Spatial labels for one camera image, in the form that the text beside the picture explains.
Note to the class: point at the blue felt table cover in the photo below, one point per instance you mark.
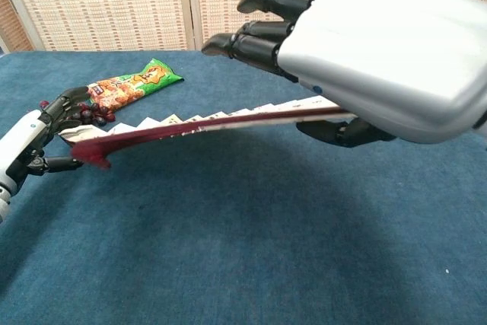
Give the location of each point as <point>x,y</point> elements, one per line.
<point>228,226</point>

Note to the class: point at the green orange snack bag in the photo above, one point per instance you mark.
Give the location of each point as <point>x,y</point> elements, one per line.
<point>144,81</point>

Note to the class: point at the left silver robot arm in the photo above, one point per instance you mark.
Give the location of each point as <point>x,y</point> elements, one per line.
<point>3,203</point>

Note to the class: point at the dark red grape bunch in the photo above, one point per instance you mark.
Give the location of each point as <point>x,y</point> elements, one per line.
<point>99,112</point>

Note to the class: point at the orange woven screen panel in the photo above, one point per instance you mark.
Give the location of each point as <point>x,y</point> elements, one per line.
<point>13,24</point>

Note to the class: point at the red ribbed paper folding fan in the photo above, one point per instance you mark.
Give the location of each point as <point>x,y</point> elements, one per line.
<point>228,121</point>

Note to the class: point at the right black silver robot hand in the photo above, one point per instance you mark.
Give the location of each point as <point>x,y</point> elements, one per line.
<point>380,55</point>

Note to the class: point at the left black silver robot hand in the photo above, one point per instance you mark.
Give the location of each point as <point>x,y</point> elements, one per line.
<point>23,142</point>

